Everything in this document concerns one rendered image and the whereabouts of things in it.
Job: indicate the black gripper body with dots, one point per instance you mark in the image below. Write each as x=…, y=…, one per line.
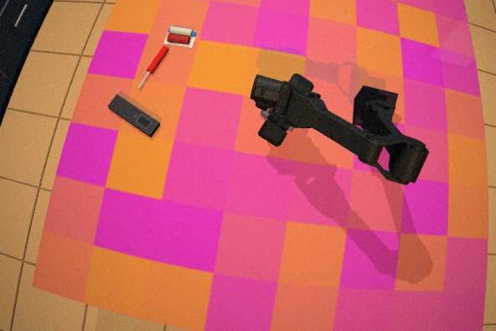
x=274, y=132

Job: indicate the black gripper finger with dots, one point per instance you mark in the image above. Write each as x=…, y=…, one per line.
x=271, y=116

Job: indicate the red-handled screwdriver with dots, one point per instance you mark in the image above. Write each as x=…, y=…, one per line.
x=155, y=62

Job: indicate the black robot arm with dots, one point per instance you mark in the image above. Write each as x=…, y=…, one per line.
x=299, y=107

